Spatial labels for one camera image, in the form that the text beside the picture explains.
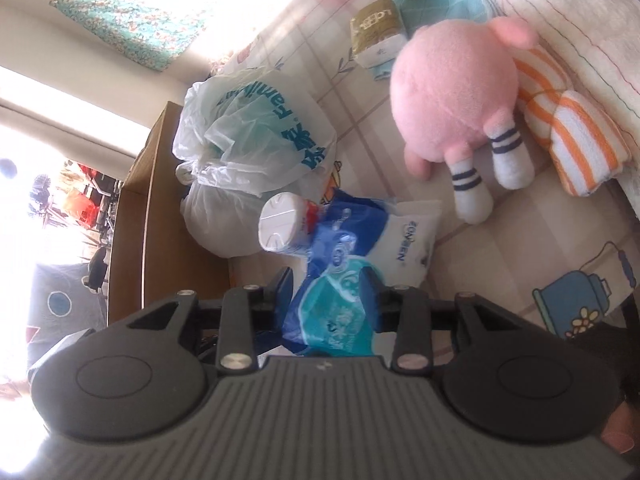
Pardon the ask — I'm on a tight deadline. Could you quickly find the grey printed cloth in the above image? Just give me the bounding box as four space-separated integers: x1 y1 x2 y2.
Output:
27 260 109 366

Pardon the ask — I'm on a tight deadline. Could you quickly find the white rolled towel blanket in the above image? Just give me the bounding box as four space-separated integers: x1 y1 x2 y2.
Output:
479 0 640 228

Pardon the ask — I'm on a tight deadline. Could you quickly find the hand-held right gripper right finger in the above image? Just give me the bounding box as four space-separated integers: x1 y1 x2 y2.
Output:
360 265 522 373

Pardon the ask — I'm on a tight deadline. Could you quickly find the teal floral curtain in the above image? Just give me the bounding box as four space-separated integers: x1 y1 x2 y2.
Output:
50 0 209 74

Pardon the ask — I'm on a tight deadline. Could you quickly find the brown cardboard box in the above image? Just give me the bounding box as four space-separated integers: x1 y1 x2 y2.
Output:
107 101 232 327

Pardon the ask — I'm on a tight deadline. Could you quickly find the brown tissue pack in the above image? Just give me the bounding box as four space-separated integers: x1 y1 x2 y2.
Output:
349 0 409 69

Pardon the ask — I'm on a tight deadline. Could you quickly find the pink plush toy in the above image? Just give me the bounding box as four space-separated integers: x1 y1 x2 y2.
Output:
390 16 542 225

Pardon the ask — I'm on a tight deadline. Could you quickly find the orange striped cloth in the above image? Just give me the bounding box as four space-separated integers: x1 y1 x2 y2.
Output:
515 44 632 197

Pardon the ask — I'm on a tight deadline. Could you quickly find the blue white tissue pack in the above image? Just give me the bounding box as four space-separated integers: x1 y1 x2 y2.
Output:
281 187 444 357

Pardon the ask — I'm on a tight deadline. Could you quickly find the white tied plastic bag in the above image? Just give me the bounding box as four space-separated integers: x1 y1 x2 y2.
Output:
172 65 339 259

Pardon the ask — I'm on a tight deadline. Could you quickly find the white paper roll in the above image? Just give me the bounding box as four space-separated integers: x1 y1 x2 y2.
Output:
257 192 321 256

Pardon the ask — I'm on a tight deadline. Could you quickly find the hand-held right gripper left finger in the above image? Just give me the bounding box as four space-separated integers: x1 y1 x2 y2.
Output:
128 266 296 374

